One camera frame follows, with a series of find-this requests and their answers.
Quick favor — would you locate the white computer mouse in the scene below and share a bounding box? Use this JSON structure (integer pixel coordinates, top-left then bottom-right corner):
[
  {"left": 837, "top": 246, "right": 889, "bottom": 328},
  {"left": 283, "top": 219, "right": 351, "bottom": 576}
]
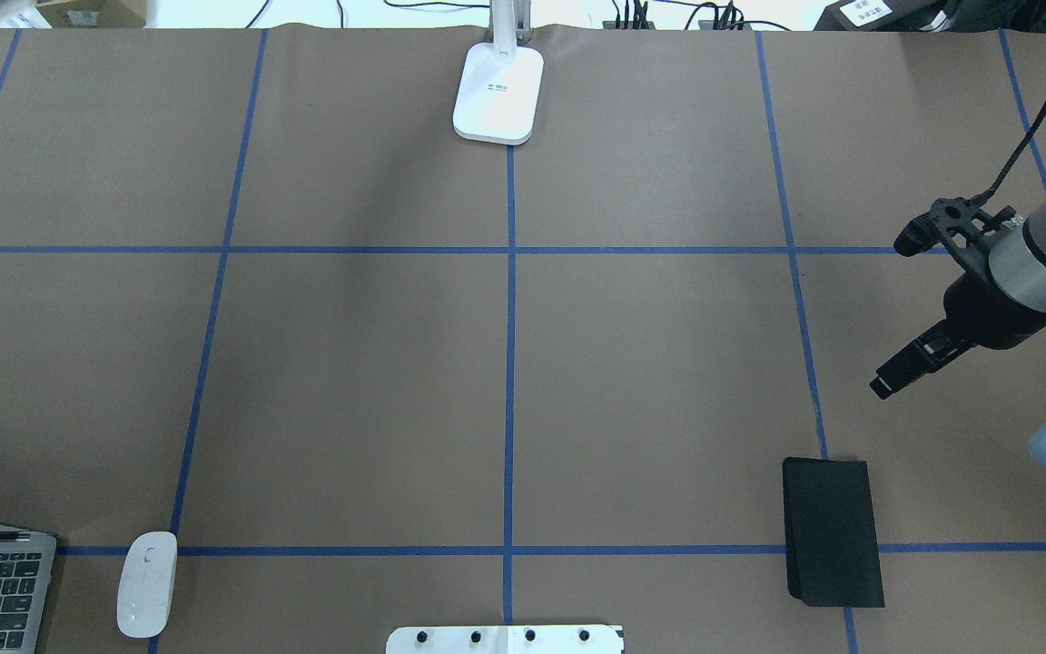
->
[{"left": 115, "top": 529, "right": 178, "bottom": 639}]

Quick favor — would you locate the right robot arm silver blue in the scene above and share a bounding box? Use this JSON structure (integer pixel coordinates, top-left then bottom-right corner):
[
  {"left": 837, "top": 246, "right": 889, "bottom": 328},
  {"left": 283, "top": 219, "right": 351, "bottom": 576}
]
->
[{"left": 869, "top": 198, "right": 1046, "bottom": 399}]

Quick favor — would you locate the black mouse pad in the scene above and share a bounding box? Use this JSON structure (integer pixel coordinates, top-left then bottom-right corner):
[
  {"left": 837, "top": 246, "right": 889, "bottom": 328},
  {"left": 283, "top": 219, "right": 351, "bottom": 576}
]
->
[{"left": 782, "top": 457, "right": 885, "bottom": 609}]

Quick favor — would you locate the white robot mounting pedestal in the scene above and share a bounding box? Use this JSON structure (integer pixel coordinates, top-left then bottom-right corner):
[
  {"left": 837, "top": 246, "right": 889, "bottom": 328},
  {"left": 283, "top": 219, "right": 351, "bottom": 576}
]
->
[{"left": 385, "top": 624, "right": 626, "bottom": 653}]

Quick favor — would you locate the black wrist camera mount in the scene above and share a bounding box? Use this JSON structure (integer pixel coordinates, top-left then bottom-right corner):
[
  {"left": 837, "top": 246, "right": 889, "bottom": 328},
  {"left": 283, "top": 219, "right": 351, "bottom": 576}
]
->
[{"left": 893, "top": 198, "right": 1024, "bottom": 277}]

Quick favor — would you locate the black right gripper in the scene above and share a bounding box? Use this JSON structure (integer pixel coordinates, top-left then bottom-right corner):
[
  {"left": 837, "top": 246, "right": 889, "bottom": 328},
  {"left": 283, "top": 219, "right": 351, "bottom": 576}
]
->
[{"left": 869, "top": 274, "right": 1046, "bottom": 399}]

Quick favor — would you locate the white desk lamp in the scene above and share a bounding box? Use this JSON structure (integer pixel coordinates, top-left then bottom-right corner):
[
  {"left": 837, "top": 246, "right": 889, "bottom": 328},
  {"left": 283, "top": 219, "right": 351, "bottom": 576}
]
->
[{"left": 452, "top": 1, "right": 547, "bottom": 146}]

